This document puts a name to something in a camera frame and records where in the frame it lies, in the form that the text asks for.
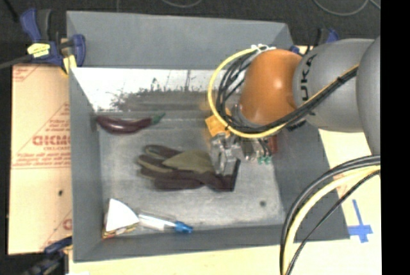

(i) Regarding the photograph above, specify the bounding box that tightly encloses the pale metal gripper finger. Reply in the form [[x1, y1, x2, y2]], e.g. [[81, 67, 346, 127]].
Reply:
[[225, 142, 240, 177], [210, 136, 226, 176]]

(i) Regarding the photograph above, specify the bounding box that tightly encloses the orange block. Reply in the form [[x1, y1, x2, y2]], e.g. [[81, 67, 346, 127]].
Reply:
[[204, 115, 227, 138]]

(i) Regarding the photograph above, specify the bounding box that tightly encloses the dark purple and olive glove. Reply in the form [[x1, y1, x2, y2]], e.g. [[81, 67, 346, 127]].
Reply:
[[136, 144, 242, 193]]

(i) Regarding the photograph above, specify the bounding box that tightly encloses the white tube with blue cap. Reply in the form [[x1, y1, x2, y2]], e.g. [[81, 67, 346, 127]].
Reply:
[[137, 212, 194, 235]]

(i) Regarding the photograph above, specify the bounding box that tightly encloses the purple toy eggplant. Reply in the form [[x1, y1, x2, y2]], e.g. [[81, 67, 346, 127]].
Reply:
[[95, 112, 166, 135]]

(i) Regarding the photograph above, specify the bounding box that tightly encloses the white triangular toy sandwich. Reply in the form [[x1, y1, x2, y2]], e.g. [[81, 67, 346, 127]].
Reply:
[[102, 198, 140, 240]]

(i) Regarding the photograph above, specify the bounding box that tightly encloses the grey metal bin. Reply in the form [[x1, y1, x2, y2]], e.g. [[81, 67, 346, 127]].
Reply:
[[65, 10, 350, 262]]

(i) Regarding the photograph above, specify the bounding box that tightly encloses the brown cardboard board red print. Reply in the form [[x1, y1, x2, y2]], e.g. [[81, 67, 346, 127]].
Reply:
[[6, 63, 74, 256]]

